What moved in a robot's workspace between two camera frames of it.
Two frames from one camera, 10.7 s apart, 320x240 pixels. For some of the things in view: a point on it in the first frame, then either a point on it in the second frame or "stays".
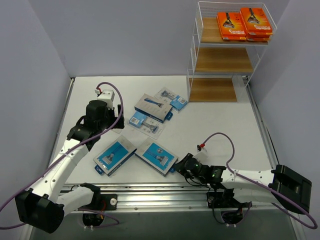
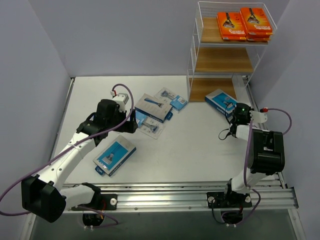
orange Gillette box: x=258 y=37 stays
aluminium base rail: x=184 y=197 stays
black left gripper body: x=119 y=116 -> x=130 y=123
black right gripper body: x=180 y=164 -> x=238 y=118
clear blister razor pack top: x=177 y=102 stays
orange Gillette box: x=231 y=26 stays
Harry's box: x=157 y=158 -> x=221 y=102
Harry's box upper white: x=154 y=108 stays
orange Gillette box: x=256 y=21 stays
